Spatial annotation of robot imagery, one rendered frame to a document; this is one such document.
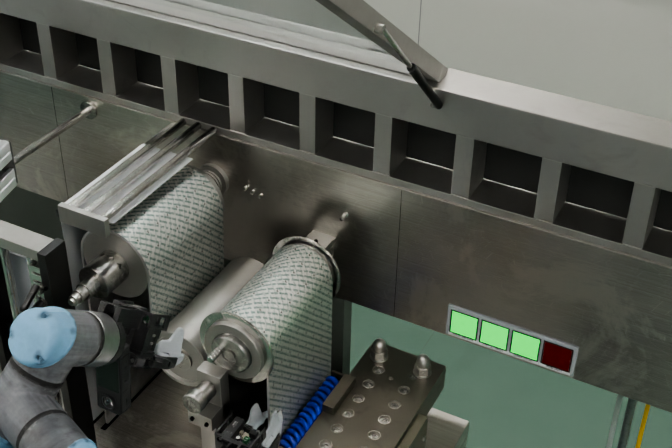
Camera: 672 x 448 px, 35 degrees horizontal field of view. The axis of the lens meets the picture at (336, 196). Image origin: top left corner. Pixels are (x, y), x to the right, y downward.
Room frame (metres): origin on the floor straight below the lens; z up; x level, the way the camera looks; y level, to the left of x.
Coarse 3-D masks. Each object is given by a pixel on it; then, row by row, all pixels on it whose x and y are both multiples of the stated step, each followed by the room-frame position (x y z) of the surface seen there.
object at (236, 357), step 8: (224, 336) 1.34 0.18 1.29; (232, 336) 1.34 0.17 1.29; (216, 344) 1.34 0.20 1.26; (224, 344) 1.34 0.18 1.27; (232, 344) 1.33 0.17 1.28; (240, 344) 1.33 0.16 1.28; (224, 352) 1.34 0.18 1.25; (232, 352) 1.33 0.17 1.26; (240, 352) 1.32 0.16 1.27; (248, 352) 1.33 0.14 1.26; (224, 360) 1.34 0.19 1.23; (232, 360) 1.33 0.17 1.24; (240, 360) 1.32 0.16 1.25; (248, 360) 1.32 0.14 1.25; (232, 368) 1.33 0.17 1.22; (240, 368) 1.32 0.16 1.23
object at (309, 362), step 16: (320, 320) 1.49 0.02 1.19; (304, 336) 1.44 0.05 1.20; (320, 336) 1.49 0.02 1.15; (304, 352) 1.44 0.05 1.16; (320, 352) 1.49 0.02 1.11; (288, 368) 1.39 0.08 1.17; (304, 368) 1.44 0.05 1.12; (320, 368) 1.50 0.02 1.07; (272, 384) 1.34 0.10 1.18; (288, 384) 1.39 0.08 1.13; (304, 384) 1.44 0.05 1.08; (320, 384) 1.50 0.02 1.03; (272, 400) 1.33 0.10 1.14; (288, 400) 1.38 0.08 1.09; (304, 400) 1.44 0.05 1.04; (288, 416) 1.38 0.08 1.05
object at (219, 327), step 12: (216, 324) 1.36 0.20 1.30; (228, 324) 1.35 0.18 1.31; (216, 336) 1.36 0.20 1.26; (240, 336) 1.33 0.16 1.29; (252, 336) 1.33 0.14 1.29; (252, 348) 1.32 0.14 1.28; (216, 360) 1.36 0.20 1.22; (252, 360) 1.32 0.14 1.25; (228, 372) 1.35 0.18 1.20; (240, 372) 1.33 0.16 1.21; (252, 372) 1.32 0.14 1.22
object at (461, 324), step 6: (456, 312) 1.51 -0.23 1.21; (456, 318) 1.51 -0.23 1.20; (462, 318) 1.50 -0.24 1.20; (468, 318) 1.49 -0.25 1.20; (474, 318) 1.49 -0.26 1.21; (456, 324) 1.50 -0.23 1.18; (462, 324) 1.50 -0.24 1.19; (468, 324) 1.49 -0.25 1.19; (474, 324) 1.49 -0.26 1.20; (450, 330) 1.51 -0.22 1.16; (456, 330) 1.50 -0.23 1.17; (462, 330) 1.50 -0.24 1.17; (468, 330) 1.49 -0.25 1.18; (474, 330) 1.49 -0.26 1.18; (468, 336) 1.49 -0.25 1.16; (474, 336) 1.49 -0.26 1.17
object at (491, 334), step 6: (486, 324) 1.48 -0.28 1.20; (492, 324) 1.47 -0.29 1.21; (486, 330) 1.48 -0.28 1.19; (492, 330) 1.47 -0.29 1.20; (498, 330) 1.47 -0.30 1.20; (504, 330) 1.46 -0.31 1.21; (486, 336) 1.48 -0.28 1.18; (492, 336) 1.47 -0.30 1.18; (498, 336) 1.47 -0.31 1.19; (504, 336) 1.46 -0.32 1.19; (486, 342) 1.48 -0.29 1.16; (492, 342) 1.47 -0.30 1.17; (498, 342) 1.47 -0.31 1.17; (504, 342) 1.46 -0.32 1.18; (504, 348) 1.46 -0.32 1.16
